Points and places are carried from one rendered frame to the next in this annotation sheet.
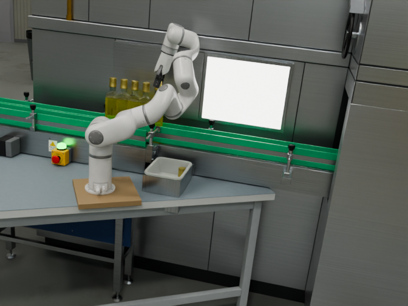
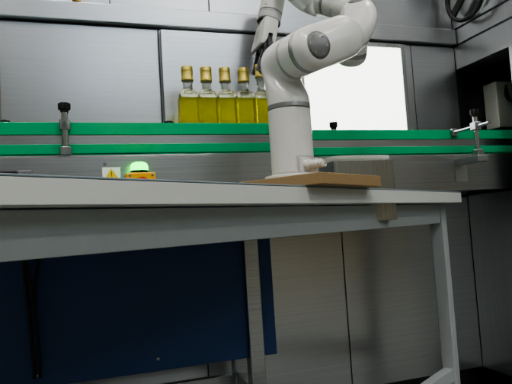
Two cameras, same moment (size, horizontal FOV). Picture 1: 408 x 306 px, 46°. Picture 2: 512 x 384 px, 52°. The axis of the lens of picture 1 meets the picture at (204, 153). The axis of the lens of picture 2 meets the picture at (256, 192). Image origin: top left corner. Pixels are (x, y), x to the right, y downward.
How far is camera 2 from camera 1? 1.68 m
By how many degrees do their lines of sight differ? 37
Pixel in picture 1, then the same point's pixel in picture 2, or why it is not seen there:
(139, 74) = not seen: hidden behind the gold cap
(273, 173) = (444, 169)
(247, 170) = (413, 171)
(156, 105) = (366, 15)
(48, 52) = (33, 59)
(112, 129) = (340, 30)
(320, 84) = (432, 69)
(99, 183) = (306, 155)
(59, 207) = (283, 187)
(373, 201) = not seen: outside the picture
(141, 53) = (207, 44)
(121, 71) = (178, 75)
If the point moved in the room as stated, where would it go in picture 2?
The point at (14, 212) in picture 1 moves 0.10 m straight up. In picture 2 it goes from (222, 188) to (219, 126)
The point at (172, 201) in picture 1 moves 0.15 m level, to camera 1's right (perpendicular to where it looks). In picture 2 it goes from (395, 191) to (436, 190)
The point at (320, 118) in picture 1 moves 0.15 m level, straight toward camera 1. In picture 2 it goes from (442, 111) to (467, 101)
